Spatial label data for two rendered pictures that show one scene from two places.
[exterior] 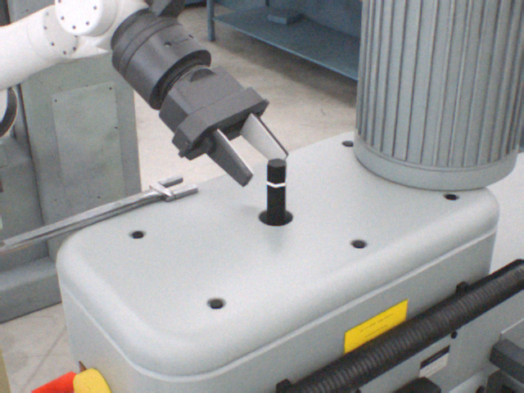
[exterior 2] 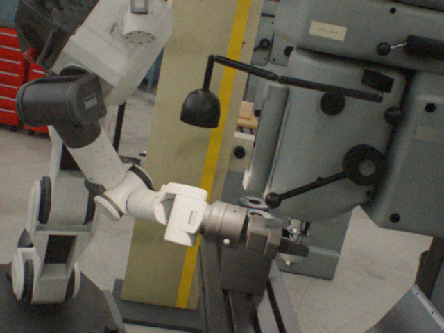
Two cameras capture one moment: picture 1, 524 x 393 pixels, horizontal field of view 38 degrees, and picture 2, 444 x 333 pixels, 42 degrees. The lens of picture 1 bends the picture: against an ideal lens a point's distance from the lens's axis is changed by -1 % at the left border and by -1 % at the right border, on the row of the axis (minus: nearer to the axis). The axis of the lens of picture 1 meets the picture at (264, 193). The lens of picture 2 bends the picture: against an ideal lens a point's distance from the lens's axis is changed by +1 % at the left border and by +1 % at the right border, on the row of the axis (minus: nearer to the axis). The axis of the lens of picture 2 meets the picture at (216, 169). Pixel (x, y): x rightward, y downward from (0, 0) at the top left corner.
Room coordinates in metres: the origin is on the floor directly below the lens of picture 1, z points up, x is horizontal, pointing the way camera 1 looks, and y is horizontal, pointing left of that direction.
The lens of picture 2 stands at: (-0.34, -0.39, 1.68)
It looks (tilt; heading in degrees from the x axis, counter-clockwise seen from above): 17 degrees down; 30
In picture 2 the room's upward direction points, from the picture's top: 12 degrees clockwise
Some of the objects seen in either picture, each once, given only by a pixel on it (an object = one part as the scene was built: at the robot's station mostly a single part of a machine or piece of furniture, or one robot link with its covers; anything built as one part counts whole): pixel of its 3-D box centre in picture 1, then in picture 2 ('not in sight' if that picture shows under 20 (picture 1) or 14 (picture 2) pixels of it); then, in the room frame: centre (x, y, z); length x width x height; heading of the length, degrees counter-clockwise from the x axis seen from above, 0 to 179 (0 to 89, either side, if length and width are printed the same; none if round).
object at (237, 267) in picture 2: not in sight; (248, 241); (1.00, 0.23, 1.06); 0.22 x 0.12 x 0.20; 32
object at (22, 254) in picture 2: not in sight; (46, 274); (0.92, 0.90, 0.68); 0.21 x 0.20 x 0.13; 56
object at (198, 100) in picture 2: not in sight; (202, 106); (0.53, 0.16, 1.49); 0.07 x 0.07 x 0.06
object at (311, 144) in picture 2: not in sight; (325, 136); (0.70, -0.02, 1.47); 0.21 x 0.19 x 0.32; 37
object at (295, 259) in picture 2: not in sight; (293, 246); (0.70, -0.01, 1.23); 0.05 x 0.05 x 0.06
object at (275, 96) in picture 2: not in sight; (264, 138); (0.64, 0.08, 1.45); 0.04 x 0.04 x 0.21; 37
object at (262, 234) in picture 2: not in sight; (250, 232); (0.66, 0.07, 1.24); 0.13 x 0.12 x 0.10; 24
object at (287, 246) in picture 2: not in sight; (293, 249); (0.67, -0.02, 1.24); 0.06 x 0.02 x 0.03; 114
